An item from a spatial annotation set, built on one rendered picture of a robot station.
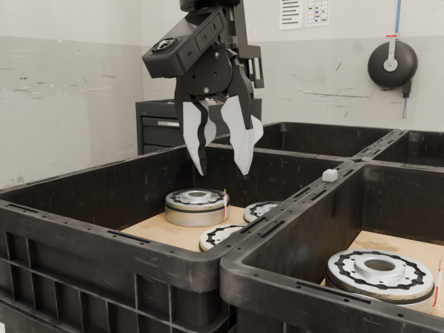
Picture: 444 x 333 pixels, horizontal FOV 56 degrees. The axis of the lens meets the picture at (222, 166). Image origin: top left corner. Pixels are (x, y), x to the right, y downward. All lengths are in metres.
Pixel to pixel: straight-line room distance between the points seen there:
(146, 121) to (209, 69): 1.74
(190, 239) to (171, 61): 0.27
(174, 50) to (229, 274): 0.23
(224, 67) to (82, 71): 3.83
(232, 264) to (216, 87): 0.25
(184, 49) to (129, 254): 0.20
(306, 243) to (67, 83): 3.82
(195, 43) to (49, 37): 3.65
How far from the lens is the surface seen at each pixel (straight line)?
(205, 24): 0.47
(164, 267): 0.32
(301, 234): 0.41
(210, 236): 0.53
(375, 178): 0.63
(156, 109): 2.17
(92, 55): 4.38
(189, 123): 0.51
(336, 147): 1.06
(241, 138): 0.48
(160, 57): 0.43
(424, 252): 0.61
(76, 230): 0.38
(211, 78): 0.49
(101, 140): 4.46
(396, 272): 0.46
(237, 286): 0.29
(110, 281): 0.39
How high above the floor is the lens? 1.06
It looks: 13 degrees down
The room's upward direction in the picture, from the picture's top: straight up
